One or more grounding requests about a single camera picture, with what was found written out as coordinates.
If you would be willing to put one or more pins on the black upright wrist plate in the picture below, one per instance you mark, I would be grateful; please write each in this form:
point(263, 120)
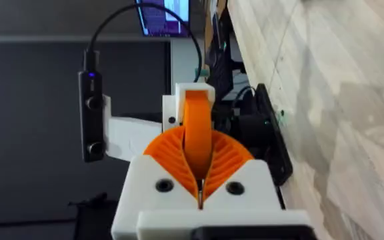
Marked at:
point(278, 156)

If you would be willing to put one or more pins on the computer monitor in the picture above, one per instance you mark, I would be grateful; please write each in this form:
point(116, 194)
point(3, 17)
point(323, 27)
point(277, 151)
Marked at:
point(165, 20)

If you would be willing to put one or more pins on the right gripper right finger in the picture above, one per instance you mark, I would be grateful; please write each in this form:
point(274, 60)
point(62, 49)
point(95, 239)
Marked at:
point(245, 180)

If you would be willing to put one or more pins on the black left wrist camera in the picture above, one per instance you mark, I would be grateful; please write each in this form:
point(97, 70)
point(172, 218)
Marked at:
point(92, 126)

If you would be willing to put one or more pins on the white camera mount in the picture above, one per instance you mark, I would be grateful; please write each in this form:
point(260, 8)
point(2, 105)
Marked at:
point(132, 136)

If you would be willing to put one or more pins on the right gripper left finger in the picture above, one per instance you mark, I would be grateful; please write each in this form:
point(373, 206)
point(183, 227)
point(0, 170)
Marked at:
point(148, 180)

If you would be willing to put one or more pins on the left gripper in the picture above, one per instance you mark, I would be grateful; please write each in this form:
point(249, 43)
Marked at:
point(248, 130)

